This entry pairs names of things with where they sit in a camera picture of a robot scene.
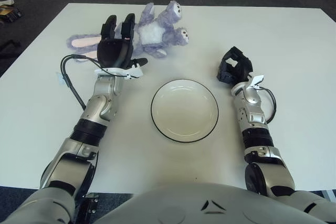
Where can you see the black bracket under torso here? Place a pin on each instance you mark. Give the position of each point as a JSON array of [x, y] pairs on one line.
[[89, 208]]

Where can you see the black object on floor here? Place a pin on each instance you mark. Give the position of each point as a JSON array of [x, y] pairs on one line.
[[9, 47]]

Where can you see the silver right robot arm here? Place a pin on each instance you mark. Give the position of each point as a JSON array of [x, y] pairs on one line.
[[252, 111]]

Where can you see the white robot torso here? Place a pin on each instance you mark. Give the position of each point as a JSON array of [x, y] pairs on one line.
[[197, 203]]

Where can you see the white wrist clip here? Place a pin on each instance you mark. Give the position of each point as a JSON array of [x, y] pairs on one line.
[[134, 73], [256, 81]]

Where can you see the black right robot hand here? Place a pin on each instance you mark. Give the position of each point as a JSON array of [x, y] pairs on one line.
[[240, 70]]

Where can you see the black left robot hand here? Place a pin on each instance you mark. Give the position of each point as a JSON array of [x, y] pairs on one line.
[[113, 53]]

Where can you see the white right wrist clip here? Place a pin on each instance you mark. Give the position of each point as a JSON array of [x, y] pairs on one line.
[[256, 81]]

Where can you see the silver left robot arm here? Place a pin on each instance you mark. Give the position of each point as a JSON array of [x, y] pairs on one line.
[[99, 106]]

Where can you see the white plate black rim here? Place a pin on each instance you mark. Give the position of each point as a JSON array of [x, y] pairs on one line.
[[183, 111]]

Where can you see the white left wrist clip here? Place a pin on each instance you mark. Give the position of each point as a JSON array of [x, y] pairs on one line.
[[134, 73]]

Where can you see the purple plush bunny doll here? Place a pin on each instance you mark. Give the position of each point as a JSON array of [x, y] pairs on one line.
[[168, 30]]

